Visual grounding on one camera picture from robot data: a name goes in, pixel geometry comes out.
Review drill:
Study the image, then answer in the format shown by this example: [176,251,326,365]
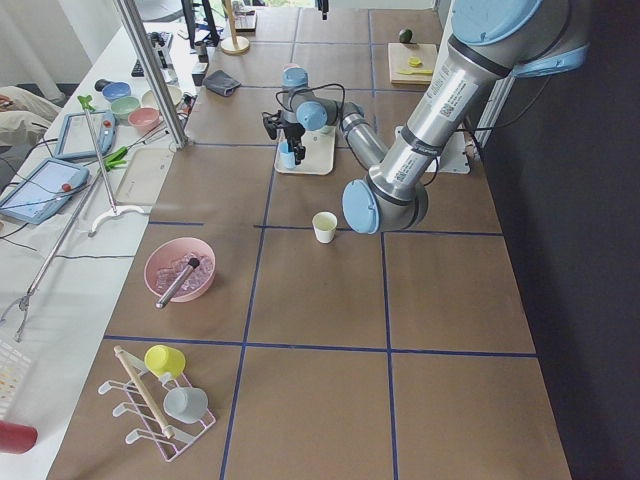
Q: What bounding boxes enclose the yellow plastic knife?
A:
[395,69,434,76]

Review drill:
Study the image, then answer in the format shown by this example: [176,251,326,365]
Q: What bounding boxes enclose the small blue bowl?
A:
[102,82,131,102]

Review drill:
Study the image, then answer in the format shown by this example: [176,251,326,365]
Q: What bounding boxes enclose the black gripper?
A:
[261,110,306,165]

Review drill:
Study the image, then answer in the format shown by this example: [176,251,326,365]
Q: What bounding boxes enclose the wooden rolling pin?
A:
[114,345,175,439]

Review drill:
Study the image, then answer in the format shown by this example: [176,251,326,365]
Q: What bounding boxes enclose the small pink bowl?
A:
[127,107,160,134]

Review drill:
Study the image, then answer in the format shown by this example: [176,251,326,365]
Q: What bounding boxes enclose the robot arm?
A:
[262,1,593,234]

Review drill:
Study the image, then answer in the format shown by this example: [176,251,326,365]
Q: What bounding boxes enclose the small green bowl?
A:
[110,96,140,120]

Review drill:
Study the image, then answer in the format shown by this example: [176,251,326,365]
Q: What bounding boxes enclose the metal tongs black tip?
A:
[155,257,200,309]

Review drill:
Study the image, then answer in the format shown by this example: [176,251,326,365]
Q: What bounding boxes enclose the red fire extinguisher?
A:
[0,421,38,454]

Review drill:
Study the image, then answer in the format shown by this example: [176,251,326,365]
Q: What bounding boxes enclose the yellow cup on rack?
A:
[144,344,186,378]

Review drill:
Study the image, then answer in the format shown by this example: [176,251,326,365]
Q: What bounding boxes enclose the teach pendant tablet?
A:
[53,110,117,161]

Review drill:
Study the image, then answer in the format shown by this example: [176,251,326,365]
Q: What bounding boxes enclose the cream yellow cup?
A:
[312,211,337,244]

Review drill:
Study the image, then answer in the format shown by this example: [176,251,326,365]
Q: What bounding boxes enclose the clear ice cubes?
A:
[155,253,215,294]

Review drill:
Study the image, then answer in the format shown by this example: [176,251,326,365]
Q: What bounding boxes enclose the white plastic basket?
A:
[0,335,33,420]

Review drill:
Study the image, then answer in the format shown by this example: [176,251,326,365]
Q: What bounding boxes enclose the spare cream tray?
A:
[116,148,174,206]

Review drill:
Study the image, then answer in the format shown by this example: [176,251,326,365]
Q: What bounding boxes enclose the white wire cup rack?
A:
[97,345,217,463]

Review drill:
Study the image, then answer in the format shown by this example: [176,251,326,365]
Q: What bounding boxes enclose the grey cup on rack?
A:
[163,387,208,424]

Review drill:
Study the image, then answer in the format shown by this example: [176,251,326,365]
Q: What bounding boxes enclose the large pink bowl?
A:
[144,237,216,303]

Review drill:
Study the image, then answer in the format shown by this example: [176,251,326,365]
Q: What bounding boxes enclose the green avocado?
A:
[398,28,413,44]

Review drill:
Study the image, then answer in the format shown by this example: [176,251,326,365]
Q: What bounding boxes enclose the long metal reacher grabber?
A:
[78,95,147,238]

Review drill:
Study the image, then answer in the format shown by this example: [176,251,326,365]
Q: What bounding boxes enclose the wooden cup stand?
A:
[220,0,250,55]

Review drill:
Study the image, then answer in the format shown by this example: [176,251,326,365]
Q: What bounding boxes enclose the blue cup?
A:
[278,141,296,170]

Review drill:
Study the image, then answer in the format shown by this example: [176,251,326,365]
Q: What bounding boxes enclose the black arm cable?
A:
[277,82,347,119]

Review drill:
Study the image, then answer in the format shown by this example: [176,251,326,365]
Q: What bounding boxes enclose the aluminium camera post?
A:
[114,0,188,150]

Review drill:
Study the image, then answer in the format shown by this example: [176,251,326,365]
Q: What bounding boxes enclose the cream rabbit tray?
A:
[274,127,336,175]

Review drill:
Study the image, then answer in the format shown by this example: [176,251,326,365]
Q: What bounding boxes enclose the wooden cutting board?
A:
[387,43,438,85]

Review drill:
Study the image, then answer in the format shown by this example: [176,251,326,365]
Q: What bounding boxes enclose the grey folded cloth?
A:
[202,70,241,97]

